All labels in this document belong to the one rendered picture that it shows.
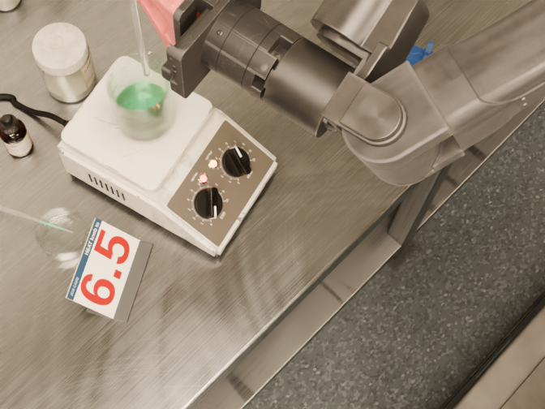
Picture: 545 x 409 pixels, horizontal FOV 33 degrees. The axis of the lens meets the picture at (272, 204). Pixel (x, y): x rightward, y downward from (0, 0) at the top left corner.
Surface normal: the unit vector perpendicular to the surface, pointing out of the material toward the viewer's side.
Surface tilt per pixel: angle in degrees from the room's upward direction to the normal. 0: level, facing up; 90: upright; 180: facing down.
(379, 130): 24
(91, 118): 0
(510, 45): 20
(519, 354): 0
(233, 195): 30
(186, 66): 90
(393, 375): 0
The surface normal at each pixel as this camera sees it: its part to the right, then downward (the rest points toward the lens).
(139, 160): 0.04, -0.37
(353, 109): -0.35, -0.22
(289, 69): -0.18, -0.04
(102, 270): 0.65, -0.12
